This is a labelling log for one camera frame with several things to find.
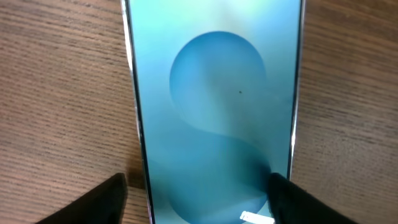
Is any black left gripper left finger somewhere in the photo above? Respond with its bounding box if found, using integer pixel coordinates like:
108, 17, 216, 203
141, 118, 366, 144
37, 173, 127, 224

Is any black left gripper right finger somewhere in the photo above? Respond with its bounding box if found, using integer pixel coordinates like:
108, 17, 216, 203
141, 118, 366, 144
267, 173, 356, 224

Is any turquoise screen smartphone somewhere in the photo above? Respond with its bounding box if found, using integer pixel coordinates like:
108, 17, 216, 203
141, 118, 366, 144
121, 0, 305, 223

